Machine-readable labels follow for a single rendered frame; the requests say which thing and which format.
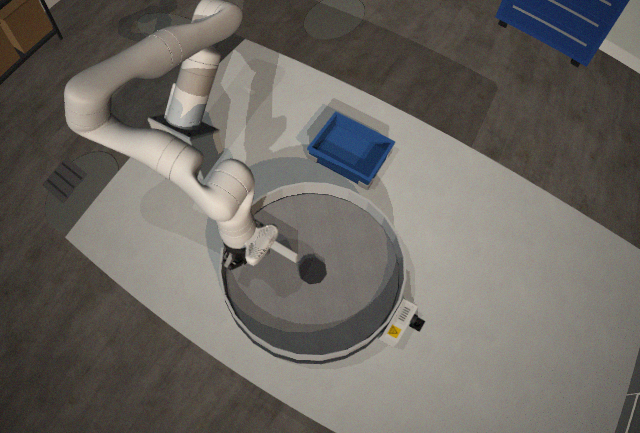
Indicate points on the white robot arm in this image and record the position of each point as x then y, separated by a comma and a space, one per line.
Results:
230, 187

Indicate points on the blue crate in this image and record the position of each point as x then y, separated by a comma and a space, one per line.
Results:
353, 144

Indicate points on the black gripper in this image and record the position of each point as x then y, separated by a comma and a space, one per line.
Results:
236, 254

